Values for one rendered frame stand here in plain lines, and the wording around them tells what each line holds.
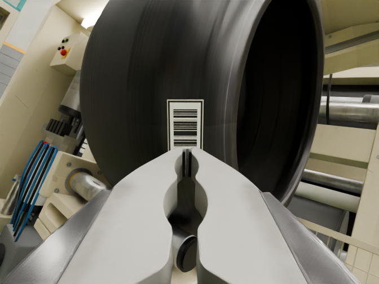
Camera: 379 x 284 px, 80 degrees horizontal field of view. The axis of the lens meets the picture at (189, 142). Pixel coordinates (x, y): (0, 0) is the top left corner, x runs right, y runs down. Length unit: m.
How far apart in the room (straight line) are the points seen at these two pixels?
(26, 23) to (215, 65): 10.10
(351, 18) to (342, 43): 0.07
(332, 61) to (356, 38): 0.09
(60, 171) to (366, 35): 0.93
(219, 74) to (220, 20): 0.06
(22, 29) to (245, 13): 10.02
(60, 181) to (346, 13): 0.93
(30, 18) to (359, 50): 10.04
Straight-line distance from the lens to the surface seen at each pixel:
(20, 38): 10.15
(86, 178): 0.53
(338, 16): 0.95
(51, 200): 0.56
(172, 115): 0.25
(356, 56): 0.95
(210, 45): 0.27
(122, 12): 0.38
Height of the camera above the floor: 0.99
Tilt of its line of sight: 9 degrees up
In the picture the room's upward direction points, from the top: 21 degrees clockwise
